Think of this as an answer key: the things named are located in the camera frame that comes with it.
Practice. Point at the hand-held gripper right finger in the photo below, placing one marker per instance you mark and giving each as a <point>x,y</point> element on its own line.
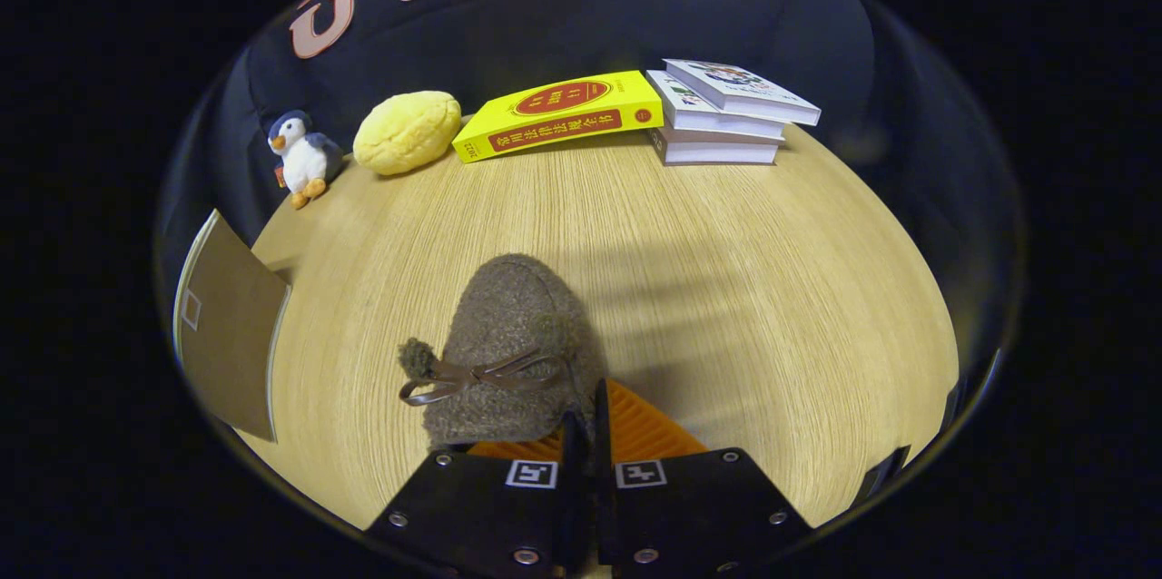
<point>605,506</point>

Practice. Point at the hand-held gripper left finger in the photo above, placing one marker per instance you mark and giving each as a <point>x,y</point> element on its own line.
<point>572,506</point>

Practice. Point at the brown fuzzy shoe with bow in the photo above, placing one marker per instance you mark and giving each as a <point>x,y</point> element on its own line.
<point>508,316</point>

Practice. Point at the brown fabric storage box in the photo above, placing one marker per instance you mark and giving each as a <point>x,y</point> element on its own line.
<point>227,334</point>

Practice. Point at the white thick book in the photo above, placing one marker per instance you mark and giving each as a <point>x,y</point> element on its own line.
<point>717,151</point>

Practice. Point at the yellow book with red circle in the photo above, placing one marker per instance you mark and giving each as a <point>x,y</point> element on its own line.
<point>563,112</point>

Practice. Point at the yellow round plush bun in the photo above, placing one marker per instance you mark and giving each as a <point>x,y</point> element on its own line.
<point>408,132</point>

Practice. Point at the penguin plush toy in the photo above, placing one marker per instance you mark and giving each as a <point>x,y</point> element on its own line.
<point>304,161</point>

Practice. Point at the white book with colourful cover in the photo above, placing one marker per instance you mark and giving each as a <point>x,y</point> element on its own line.
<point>735,84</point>

